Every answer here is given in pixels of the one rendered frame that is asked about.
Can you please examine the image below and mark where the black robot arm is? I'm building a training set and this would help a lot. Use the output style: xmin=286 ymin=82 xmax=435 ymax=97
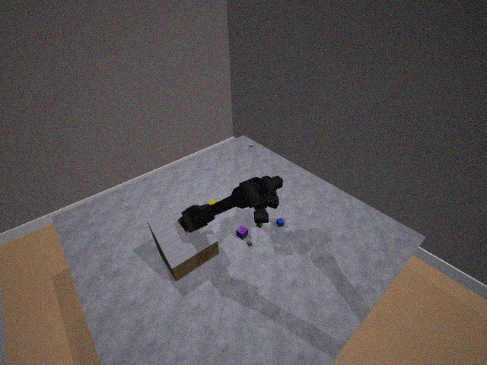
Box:
xmin=178 ymin=176 xmax=284 ymax=233

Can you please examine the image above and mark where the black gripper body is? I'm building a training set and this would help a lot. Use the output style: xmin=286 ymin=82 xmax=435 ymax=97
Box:
xmin=254 ymin=202 xmax=269 ymax=223

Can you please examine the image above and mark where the purple block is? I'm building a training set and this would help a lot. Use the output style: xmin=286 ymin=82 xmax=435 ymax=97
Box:
xmin=236 ymin=225 xmax=248 ymax=240

